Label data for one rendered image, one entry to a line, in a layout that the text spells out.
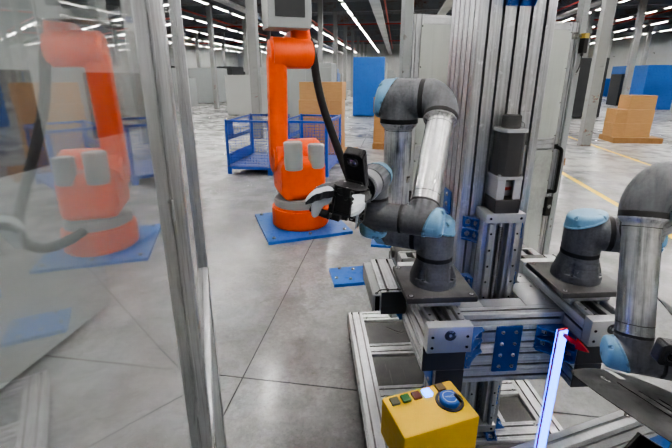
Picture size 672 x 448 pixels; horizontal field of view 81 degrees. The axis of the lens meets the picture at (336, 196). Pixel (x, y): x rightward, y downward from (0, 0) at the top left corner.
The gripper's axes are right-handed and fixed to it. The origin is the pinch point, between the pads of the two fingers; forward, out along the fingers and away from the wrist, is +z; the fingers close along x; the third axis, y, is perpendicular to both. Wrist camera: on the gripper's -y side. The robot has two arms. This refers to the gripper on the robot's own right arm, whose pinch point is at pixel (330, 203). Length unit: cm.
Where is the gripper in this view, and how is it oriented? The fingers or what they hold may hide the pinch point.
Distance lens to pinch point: 75.1
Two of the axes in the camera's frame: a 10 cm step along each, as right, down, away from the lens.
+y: -1.3, 9.3, 3.4
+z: -3.8, 2.7, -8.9
